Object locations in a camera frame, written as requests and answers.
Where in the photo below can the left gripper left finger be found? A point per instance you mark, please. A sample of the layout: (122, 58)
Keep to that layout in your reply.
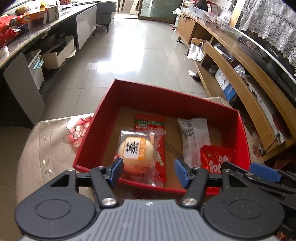
(103, 180)

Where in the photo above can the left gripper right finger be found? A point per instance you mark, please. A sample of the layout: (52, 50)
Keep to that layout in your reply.
(194, 180)

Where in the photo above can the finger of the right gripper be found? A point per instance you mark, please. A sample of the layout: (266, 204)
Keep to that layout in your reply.
(274, 179)
(283, 194)

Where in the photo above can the red Trolli gummy bag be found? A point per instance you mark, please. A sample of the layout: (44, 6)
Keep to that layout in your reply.
(212, 157)

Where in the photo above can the round pastry bun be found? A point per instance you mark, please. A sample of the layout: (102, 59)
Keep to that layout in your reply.
(138, 151)

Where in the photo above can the silver white snack packet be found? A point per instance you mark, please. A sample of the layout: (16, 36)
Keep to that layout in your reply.
(195, 135)

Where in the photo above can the long red snack packet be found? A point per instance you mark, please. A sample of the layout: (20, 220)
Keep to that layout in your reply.
(157, 143)

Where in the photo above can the red cardboard box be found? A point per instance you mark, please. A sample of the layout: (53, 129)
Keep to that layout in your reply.
(159, 108)

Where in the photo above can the blue white box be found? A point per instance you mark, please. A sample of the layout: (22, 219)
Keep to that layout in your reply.
(225, 85)

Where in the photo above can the wooden TV stand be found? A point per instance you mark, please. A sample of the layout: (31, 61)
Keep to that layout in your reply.
(270, 111)

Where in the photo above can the flat screen television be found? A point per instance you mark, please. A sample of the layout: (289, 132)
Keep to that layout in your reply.
(270, 60)

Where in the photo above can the white plastic bag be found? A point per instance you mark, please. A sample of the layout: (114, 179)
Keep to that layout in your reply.
(196, 52)

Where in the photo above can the open cardboard box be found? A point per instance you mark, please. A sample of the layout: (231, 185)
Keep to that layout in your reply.
(57, 50)

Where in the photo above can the white storage bin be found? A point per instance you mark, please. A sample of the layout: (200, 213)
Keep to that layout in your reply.
(35, 63)

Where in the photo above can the white lace cover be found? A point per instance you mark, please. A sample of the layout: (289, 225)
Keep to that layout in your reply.
(273, 21)

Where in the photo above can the grey sofa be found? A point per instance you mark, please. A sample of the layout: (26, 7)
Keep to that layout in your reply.
(105, 13)

